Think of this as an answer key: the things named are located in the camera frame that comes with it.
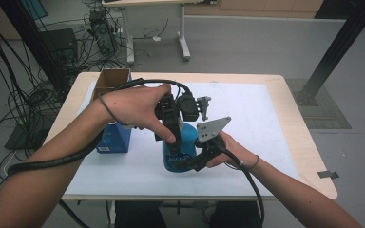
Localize wooden cabinet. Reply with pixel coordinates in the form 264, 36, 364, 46
184, 0, 324, 19

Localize person's left hand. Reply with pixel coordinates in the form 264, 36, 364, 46
101, 83, 177, 144

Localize white table mat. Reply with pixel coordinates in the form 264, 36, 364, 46
65, 81, 300, 198

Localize blue bottle with white cap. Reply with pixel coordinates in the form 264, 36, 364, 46
162, 122, 203, 174

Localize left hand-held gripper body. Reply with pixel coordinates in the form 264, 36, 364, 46
154, 91, 213, 143

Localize black equipment box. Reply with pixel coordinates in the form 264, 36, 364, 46
41, 28, 79, 65

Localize grey floor mat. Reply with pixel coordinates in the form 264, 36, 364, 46
286, 78, 352, 130

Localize white-legged background desk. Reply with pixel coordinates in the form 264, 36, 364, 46
102, 0, 218, 66

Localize light wooden table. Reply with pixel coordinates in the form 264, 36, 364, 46
42, 71, 338, 202

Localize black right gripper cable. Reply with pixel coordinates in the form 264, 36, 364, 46
220, 147, 265, 224

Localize tangle of black floor cables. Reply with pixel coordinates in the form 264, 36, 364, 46
0, 6, 127, 179

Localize blue carton box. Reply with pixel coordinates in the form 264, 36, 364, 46
96, 122, 132, 154

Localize thick black left gripper cable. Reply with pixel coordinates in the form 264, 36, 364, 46
7, 78, 194, 177

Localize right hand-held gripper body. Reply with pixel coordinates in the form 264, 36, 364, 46
193, 116, 233, 161

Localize person's legs in black pants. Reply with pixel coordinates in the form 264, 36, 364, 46
113, 200, 264, 228

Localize open brown cardboard box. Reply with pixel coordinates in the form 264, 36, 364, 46
91, 67, 132, 103

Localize grey tape strip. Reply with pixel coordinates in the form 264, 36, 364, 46
317, 170, 340, 180

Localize black metal frame post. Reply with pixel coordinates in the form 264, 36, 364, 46
0, 0, 70, 96
298, 0, 365, 105

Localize person's right hand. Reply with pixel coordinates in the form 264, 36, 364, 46
205, 131, 258, 169

